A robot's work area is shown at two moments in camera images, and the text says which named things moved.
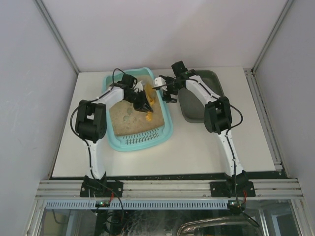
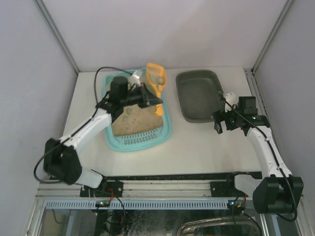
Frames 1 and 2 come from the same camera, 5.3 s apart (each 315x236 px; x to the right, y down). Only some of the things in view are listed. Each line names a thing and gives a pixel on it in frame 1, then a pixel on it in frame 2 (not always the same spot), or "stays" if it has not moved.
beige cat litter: (127, 119) stays
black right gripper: (171, 89) -> (219, 120)
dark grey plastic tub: (193, 108) stays
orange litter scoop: (150, 94) -> (156, 76)
